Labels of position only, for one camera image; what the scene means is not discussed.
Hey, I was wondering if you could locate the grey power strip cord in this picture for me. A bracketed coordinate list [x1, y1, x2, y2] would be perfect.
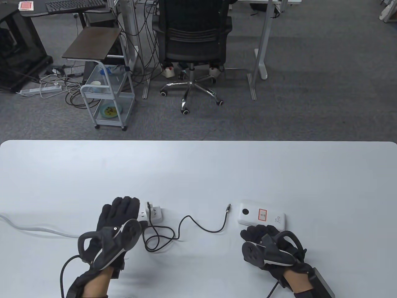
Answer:
[0, 213, 80, 239]

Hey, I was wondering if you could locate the white battery pack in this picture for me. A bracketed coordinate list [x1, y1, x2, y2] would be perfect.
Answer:
[237, 203, 286, 233]

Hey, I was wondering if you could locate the bundle of hanging black cables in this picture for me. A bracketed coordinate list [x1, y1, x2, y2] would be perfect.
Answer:
[119, 0, 165, 86]

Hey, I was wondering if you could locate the green plate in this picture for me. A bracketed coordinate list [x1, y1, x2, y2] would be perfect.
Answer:
[99, 104, 123, 119]

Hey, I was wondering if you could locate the bundle of floor cables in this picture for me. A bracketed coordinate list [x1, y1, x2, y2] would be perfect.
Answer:
[39, 57, 93, 109]

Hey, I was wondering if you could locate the black cabinet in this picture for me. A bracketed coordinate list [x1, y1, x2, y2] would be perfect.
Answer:
[0, 6, 54, 93]

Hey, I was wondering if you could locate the black charging cable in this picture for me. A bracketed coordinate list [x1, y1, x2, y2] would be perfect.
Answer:
[143, 202, 231, 252]

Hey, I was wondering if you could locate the person's right hand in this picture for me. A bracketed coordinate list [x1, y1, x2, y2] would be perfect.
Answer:
[240, 225, 314, 281]

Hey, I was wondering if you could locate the black and white controller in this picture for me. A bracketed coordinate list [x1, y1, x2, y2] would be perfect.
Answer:
[242, 230, 306, 269]
[78, 219, 142, 272]

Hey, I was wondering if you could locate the black computer case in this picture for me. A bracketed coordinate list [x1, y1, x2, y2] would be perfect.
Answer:
[84, 12, 118, 28]

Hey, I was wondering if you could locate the person's right forearm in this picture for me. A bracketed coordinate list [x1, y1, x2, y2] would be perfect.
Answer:
[285, 270, 314, 294]

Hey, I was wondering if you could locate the black keyboard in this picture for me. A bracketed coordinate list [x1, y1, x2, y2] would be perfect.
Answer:
[45, 0, 107, 15]

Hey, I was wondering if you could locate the person's left forearm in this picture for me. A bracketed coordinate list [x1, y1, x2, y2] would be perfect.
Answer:
[82, 266, 114, 298]

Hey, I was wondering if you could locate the white metal desk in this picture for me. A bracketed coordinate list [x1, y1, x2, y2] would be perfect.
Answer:
[109, 0, 303, 101]

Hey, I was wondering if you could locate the long white floor power strip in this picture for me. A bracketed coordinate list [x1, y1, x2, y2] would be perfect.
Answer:
[16, 85, 62, 97]

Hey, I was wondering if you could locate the clear plastic bottle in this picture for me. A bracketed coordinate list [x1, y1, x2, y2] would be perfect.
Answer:
[100, 65, 130, 76]

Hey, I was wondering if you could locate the brown side table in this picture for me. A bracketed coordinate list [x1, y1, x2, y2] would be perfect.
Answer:
[61, 26, 130, 73]

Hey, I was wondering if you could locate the black mesh office chair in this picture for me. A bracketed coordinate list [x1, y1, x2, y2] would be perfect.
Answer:
[151, 0, 234, 116]

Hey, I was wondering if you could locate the white rolling cart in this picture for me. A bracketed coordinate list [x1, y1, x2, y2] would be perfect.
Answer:
[80, 61, 136, 131]

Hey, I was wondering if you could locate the white charger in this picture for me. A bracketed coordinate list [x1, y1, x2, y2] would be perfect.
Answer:
[145, 201, 162, 217]

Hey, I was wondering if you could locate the black desk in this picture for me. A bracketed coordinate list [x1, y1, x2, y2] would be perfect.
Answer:
[17, 0, 114, 30]

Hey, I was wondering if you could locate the person's left hand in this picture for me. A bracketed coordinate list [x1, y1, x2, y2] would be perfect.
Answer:
[79, 196, 142, 277]

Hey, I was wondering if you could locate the black wrist sensor box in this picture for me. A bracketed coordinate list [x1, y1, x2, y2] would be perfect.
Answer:
[65, 269, 93, 298]
[310, 268, 336, 298]

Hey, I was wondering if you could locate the white device housing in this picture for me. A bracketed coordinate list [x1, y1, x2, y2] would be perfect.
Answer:
[379, 0, 397, 24]

